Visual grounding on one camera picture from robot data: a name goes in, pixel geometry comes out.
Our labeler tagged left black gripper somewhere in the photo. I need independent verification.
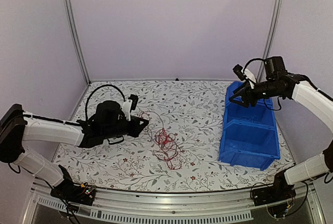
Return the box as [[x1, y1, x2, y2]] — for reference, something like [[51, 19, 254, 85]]
[[103, 116, 148, 141]]

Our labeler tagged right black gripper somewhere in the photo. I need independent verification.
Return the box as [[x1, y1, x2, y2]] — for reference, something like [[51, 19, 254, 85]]
[[229, 79, 282, 108]]

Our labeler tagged blue cable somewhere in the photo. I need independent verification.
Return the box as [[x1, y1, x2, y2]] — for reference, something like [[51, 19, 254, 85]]
[[240, 114, 261, 125]]

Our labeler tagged red cable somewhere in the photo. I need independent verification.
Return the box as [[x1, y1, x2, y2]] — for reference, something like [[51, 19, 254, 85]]
[[137, 111, 183, 170]]

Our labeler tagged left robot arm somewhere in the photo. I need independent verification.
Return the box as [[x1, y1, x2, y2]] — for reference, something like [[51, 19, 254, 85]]
[[1, 99, 149, 200]]

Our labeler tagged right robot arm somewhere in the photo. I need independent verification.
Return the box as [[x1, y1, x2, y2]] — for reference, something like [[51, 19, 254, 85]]
[[229, 56, 332, 201]]

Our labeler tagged blue three-compartment bin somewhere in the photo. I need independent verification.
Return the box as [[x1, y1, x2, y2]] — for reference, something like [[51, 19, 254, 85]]
[[218, 81, 280, 171]]

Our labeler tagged floral table mat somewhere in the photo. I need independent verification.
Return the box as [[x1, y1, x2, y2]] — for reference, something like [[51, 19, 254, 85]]
[[54, 81, 294, 193]]

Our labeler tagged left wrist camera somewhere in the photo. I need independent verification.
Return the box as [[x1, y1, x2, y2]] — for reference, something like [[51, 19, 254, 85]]
[[121, 94, 138, 121]]

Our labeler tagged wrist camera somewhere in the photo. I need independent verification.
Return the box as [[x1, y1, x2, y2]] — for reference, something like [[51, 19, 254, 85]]
[[233, 64, 257, 89], [121, 94, 138, 121]]

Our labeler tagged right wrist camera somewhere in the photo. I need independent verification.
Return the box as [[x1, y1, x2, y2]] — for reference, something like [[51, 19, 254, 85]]
[[233, 64, 257, 89]]

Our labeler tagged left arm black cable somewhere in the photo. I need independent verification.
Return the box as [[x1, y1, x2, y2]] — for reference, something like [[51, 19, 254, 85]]
[[85, 84, 126, 120]]

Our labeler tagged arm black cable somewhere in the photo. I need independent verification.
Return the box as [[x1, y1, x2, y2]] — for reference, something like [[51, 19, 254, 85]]
[[243, 57, 283, 111], [85, 84, 126, 120]]

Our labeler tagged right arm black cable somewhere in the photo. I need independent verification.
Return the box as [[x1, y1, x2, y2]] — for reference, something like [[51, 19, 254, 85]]
[[243, 57, 283, 111]]

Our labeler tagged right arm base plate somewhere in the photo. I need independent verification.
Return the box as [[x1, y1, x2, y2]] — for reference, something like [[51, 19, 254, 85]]
[[250, 186, 296, 206]]

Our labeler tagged aluminium front rail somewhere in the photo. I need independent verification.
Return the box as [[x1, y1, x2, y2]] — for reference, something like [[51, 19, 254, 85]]
[[22, 179, 327, 223]]

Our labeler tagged right aluminium frame post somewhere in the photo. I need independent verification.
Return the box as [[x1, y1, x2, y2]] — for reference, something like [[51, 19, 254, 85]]
[[257, 0, 286, 79]]

